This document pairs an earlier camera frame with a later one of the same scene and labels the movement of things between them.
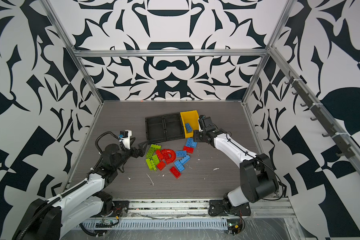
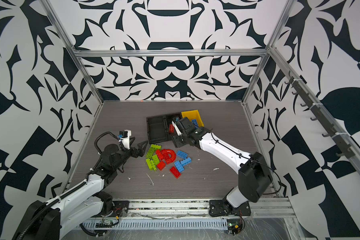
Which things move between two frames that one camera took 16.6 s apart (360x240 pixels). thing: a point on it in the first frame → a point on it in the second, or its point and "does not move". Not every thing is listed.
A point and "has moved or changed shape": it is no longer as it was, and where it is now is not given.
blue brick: (189, 142) has moved or changed shape
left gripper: (140, 151) does not move
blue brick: (181, 153) does not move
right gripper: (196, 138) → (176, 141)
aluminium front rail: (188, 208) does not move
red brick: (188, 149) → (171, 128)
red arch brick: (169, 155) does not move
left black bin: (155, 128) does not move
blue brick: (179, 165) does not move
